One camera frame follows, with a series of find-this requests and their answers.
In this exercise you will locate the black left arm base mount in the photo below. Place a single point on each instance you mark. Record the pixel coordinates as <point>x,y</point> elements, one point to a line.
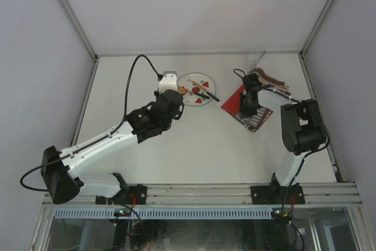
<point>136,195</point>

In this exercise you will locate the white watermelon pattern plate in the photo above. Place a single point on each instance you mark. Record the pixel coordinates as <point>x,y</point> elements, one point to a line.
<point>203,80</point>

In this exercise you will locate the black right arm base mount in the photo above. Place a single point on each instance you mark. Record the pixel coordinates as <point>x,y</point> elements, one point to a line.
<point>270,195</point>

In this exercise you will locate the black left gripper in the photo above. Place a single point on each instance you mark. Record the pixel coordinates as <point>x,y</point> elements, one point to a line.
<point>178,112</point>

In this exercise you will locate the clear drinking glass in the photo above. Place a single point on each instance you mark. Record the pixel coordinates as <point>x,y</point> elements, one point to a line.
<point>251,61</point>

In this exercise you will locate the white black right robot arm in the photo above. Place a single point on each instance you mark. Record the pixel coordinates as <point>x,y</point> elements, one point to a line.
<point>303,134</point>

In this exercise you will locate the gold knife green handle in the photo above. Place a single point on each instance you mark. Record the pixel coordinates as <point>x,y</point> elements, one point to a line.
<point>203,93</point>

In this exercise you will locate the grey slotted cable duct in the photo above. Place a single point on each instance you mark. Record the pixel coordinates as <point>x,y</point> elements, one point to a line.
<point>164,213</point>

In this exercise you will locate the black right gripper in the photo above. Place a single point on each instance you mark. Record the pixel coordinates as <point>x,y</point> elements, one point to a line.
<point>244,112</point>

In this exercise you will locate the aluminium front rail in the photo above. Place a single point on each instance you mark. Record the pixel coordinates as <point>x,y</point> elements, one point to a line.
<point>317,195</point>

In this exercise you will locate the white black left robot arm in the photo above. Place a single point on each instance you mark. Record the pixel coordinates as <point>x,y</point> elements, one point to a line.
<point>63,171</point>

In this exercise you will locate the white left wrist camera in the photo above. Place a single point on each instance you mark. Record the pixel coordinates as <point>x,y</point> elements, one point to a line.
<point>168,82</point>

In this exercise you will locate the striped patchwork placemat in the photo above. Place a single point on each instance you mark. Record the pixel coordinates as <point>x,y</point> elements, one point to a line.
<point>231,106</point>

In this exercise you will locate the gold fork green handle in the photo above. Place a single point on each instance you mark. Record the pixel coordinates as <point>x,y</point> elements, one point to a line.
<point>184,91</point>

